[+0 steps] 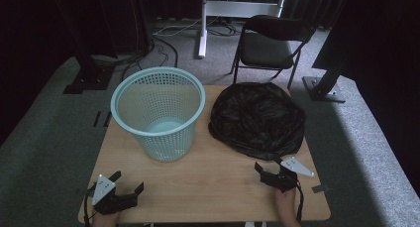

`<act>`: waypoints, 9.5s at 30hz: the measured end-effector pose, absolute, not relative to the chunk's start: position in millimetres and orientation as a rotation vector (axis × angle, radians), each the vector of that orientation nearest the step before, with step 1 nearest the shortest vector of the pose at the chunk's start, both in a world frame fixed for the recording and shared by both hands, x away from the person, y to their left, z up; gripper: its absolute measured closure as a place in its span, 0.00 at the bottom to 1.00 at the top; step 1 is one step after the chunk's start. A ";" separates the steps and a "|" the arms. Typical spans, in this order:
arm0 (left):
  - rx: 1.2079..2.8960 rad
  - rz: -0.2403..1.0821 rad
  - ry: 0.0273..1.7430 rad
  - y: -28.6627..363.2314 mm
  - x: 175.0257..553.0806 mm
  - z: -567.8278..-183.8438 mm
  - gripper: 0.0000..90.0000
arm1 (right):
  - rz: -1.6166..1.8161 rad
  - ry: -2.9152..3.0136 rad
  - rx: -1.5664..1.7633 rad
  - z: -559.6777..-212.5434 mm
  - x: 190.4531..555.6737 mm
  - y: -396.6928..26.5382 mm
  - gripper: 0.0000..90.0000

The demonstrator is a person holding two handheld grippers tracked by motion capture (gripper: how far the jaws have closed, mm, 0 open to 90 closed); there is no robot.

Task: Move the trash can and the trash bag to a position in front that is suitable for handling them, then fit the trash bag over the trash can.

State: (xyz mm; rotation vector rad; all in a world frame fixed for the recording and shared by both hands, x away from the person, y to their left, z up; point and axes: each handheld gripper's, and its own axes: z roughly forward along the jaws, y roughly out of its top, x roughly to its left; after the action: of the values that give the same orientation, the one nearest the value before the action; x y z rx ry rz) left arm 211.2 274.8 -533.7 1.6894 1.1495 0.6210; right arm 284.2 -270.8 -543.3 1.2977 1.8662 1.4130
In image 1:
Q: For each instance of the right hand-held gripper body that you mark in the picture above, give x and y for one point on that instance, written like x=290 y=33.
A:
x=282 y=180

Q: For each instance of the teal plastic mesh basket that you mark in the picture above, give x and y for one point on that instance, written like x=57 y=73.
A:
x=165 y=147

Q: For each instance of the black metal stand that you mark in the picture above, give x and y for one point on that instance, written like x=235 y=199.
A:
x=325 y=90
x=88 y=80

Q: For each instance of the black tape strip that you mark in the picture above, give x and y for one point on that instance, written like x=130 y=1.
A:
x=97 y=119
x=107 y=119

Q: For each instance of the person's right hand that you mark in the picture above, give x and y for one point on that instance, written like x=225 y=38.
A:
x=285 y=202

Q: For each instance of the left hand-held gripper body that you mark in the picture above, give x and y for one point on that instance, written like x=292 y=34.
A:
x=110 y=200

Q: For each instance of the white metal desk frame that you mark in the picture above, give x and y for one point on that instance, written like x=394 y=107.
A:
x=203 y=38

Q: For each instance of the black folding chair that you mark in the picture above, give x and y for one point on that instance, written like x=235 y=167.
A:
x=264 y=50

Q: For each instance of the grey tape piece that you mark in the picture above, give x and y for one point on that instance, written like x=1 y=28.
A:
x=320 y=188

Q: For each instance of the black garbage bag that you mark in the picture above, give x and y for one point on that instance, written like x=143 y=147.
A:
x=257 y=121

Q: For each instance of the dark curtain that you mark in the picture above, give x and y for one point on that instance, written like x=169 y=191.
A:
x=386 y=55
x=29 y=38

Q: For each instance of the person's left hand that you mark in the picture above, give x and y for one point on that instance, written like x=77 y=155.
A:
x=105 y=220

